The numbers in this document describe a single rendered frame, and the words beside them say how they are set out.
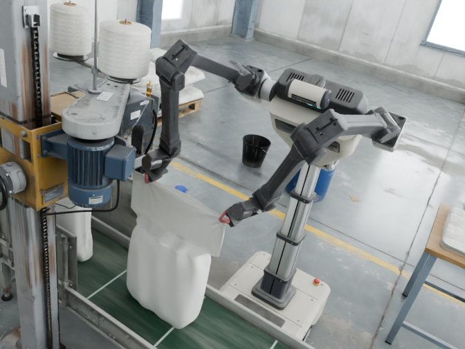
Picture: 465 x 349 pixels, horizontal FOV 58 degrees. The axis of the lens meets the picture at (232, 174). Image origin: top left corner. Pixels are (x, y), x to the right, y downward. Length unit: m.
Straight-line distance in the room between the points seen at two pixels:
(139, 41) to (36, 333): 1.36
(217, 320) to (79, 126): 1.20
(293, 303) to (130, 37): 1.72
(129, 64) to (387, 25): 8.29
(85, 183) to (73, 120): 0.23
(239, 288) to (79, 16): 1.65
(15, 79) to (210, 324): 1.35
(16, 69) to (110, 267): 1.24
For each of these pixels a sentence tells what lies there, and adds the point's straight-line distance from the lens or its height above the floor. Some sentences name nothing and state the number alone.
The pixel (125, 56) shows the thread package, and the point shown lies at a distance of 1.42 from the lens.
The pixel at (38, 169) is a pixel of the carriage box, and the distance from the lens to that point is 1.58.
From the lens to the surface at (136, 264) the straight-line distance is 2.03.
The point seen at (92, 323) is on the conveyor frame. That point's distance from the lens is 2.24.
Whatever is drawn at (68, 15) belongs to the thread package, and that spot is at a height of 1.66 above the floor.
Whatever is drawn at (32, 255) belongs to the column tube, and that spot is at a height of 0.78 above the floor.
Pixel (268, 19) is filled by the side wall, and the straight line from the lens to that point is 10.34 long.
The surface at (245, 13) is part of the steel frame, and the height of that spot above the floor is 0.56.
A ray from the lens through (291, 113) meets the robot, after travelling 1.78.
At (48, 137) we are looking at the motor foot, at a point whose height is 1.30.
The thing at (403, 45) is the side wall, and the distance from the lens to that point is 9.42.
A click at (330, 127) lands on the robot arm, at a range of 1.21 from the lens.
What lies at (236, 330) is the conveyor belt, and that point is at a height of 0.38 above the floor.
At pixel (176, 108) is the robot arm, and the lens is 1.54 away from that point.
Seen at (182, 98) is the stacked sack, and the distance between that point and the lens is 5.14.
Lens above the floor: 1.98
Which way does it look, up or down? 29 degrees down
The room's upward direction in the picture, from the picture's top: 11 degrees clockwise
